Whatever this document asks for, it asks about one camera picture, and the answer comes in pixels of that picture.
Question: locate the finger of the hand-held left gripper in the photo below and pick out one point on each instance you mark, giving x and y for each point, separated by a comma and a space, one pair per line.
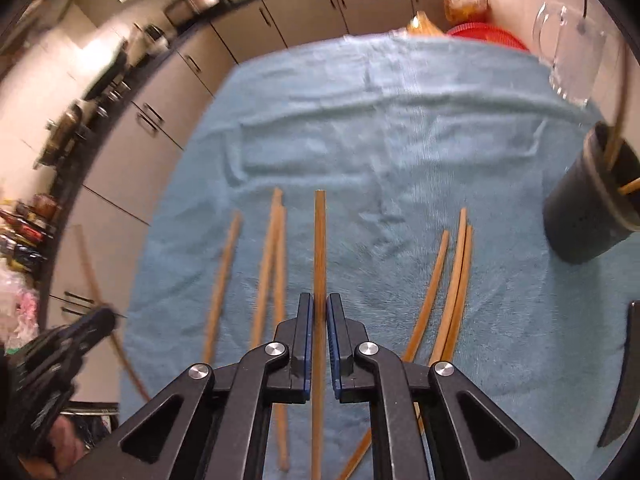
95, 325

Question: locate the slim wooden chopstick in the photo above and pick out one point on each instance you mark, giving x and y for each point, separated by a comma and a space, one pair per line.
320, 240
87, 270
630, 186
614, 135

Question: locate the cluster of condiment bottles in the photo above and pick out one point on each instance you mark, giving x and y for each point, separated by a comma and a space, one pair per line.
25, 232

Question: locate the clear glass mug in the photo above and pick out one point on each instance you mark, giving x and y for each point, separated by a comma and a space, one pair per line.
570, 60

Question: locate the blue towel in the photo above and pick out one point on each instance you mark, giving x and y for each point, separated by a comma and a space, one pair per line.
375, 135

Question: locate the large red plastic basin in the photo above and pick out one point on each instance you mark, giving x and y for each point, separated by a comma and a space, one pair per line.
490, 35

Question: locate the group of wooden chopsticks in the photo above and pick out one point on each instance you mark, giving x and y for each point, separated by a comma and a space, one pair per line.
221, 285

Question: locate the dark grey utensil holder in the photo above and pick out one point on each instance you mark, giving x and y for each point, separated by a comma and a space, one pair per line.
575, 210

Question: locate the pale crumpled plastic bags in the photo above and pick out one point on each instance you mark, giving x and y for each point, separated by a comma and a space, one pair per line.
17, 305

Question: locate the beige kitchen base cabinets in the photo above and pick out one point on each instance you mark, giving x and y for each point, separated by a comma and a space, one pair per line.
300, 15

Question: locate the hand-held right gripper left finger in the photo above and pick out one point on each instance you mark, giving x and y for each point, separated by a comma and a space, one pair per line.
306, 350

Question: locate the person's left hand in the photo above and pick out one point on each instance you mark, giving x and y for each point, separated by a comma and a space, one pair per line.
62, 445

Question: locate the yellow plastic bag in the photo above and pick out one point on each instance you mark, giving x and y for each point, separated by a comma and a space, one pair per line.
425, 25

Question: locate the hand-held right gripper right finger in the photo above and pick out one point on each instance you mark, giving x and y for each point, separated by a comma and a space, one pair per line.
334, 350

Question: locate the black kitchen countertop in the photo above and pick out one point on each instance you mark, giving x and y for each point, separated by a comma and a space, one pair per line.
190, 32

